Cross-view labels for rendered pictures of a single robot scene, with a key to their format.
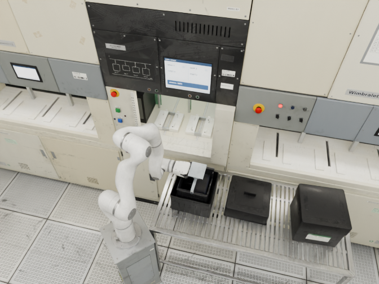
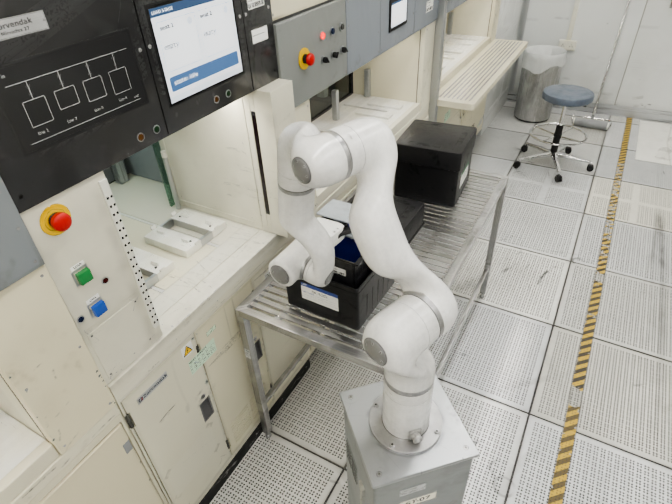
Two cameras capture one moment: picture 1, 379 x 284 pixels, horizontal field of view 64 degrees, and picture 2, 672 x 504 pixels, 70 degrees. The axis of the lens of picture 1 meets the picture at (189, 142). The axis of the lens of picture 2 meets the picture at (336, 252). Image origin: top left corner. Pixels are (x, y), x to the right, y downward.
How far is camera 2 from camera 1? 1.61 m
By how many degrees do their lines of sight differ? 52
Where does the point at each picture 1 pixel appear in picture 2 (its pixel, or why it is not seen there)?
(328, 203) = (435, 132)
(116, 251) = (447, 448)
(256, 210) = (409, 210)
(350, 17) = not seen: outside the picture
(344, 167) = not seen: hidden behind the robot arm
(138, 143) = (371, 121)
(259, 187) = not seen: hidden behind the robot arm
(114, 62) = (26, 96)
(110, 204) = (424, 318)
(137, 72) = (101, 94)
